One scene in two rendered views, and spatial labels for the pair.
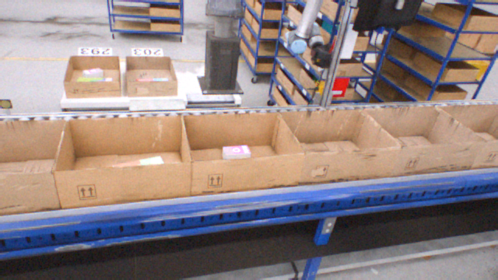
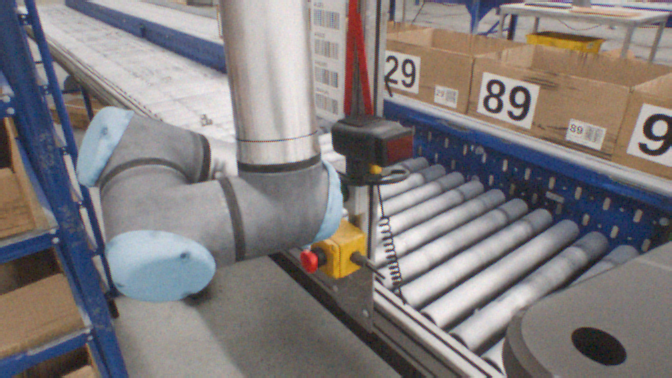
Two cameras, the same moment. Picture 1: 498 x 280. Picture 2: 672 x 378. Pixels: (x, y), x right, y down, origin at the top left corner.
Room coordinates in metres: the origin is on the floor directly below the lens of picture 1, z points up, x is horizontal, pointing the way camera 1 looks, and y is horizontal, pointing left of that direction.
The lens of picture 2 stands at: (2.28, 0.18, 1.30)
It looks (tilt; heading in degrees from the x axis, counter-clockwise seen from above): 28 degrees down; 251
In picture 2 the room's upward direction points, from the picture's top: straight up
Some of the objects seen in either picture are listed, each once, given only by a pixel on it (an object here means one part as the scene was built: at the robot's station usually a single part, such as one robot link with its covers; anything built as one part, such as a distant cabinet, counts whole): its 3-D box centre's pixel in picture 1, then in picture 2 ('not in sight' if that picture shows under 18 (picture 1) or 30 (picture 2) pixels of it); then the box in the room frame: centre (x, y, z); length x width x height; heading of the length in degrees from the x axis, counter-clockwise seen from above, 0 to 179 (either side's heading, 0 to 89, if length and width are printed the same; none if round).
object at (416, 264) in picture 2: not in sight; (457, 241); (1.75, -0.53, 0.72); 0.52 x 0.05 x 0.05; 19
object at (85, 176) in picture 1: (128, 159); not in sight; (0.95, 0.39, 0.96); 0.39 x 0.29 x 0.17; 109
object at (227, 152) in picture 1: (236, 154); not in sight; (1.14, 0.03, 0.91); 0.10 x 0.06 x 0.05; 110
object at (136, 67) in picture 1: (150, 75); not in sight; (2.00, 0.63, 0.80); 0.38 x 0.28 x 0.10; 20
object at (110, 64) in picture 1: (94, 75); not in sight; (1.90, 0.93, 0.80); 0.38 x 0.28 x 0.10; 20
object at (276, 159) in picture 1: (238, 152); not in sight; (1.08, 0.02, 0.96); 0.39 x 0.29 x 0.17; 109
